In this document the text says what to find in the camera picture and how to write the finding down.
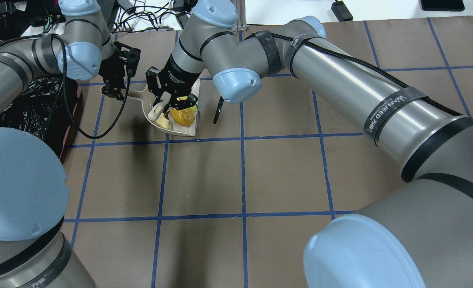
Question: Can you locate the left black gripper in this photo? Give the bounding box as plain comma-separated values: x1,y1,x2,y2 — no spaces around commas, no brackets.
98,42,141,100

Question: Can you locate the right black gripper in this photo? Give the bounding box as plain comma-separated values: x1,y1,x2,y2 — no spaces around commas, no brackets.
146,66,200,109

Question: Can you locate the beige plastic dustpan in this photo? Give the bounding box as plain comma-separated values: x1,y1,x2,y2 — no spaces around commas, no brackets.
129,77,200,137

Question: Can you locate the beige hand brush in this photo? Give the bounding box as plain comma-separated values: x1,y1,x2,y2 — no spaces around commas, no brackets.
146,92,171,122

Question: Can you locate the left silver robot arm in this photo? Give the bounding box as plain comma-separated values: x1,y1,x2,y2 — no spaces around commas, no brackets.
0,0,139,288

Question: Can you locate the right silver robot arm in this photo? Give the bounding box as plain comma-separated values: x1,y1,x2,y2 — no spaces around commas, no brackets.
132,16,473,288

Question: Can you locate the black lined trash bin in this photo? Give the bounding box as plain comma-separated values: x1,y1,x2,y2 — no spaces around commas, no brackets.
0,76,81,158

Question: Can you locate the yellow sponge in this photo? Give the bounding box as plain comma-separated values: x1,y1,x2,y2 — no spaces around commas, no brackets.
176,94,198,110

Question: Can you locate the crumpled yellow paper ball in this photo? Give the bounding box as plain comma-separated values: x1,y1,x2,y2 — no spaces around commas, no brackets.
169,108,196,127

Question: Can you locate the pale crumpled paper scrap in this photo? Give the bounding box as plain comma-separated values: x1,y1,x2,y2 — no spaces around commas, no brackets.
154,114,172,130

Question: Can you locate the black power adapter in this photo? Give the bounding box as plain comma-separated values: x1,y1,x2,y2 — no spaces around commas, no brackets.
331,0,353,22

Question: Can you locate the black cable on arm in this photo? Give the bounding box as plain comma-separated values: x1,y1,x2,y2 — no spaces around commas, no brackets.
50,34,133,140

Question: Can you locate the aluminium frame post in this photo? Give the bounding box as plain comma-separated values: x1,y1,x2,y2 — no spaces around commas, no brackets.
232,0,248,32

